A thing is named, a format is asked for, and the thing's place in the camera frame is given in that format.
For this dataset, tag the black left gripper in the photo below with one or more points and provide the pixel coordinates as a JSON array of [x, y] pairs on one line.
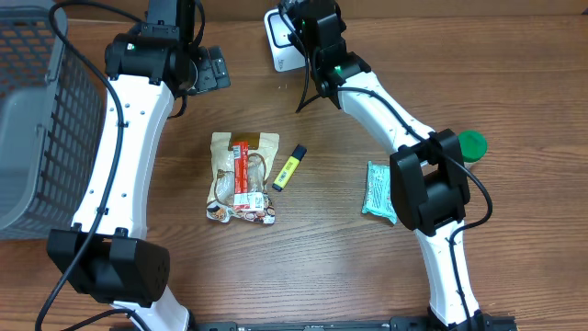
[[209, 68]]

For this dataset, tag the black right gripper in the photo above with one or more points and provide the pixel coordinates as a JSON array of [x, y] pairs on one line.
[[341, 25]]

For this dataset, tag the yellow highlighter pen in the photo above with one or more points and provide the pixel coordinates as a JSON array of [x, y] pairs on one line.
[[289, 168]]

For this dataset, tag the beige brown snack pouch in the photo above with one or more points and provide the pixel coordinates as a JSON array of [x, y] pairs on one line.
[[221, 195]]

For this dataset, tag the teal orange snack pack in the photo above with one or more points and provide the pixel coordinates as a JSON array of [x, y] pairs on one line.
[[377, 193]]

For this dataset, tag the green lidded beige jar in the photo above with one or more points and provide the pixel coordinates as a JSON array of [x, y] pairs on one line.
[[473, 146]]

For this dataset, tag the red stick snack packet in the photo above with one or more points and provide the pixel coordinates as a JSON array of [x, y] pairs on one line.
[[249, 177]]

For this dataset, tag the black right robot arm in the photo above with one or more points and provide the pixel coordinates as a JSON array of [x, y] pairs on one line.
[[429, 187]]

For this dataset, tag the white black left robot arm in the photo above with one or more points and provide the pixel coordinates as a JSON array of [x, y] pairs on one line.
[[104, 253]]

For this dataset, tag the white barcode scanner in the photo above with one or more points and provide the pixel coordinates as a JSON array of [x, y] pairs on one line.
[[286, 57]]

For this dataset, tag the grey plastic shopping basket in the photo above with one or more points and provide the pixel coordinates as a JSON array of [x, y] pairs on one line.
[[51, 121]]

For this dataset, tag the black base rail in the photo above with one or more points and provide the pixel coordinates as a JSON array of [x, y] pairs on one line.
[[317, 327]]

